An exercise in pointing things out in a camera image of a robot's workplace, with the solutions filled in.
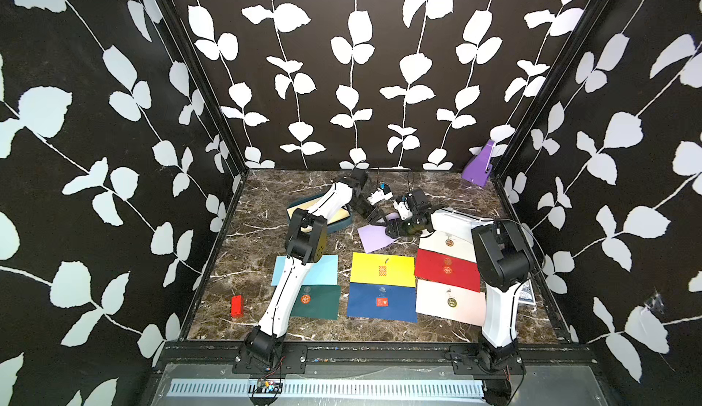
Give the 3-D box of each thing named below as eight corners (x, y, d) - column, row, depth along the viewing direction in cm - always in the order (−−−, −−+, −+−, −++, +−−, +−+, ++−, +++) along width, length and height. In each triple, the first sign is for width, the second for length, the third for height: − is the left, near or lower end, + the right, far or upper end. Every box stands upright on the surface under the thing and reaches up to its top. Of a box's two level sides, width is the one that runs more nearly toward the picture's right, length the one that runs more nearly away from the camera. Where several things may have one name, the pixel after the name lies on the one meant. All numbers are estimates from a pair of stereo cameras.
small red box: (233, 319, 83) (230, 317, 80) (234, 299, 86) (230, 296, 84) (243, 317, 83) (240, 314, 81) (243, 297, 87) (240, 294, 85)
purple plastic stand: (460, 178, 122) (474, 146, 107) (466, 167, 126) (480, 135, 112) (482, 186, 118) (499, 155, 104) (487, 175, 123) (504, 143, 108)
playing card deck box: (517, 304, 87) (521, 301, 85) (518, 280, 92) (522, 276, 90) (530, 309, 86) (535, 306, 84) (531, 284, 91) (535, 281, 89)
